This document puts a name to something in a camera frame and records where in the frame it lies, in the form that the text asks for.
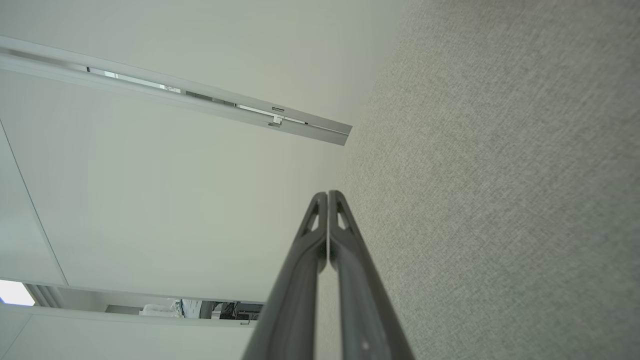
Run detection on white plastic bag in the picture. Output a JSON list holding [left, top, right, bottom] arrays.
[[140, 299, 185, 319]]

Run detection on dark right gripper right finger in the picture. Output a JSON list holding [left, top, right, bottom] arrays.
[[327, 190, 416, 360]]

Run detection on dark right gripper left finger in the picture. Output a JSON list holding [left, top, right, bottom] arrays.
[[242, 191, 329, 360]]

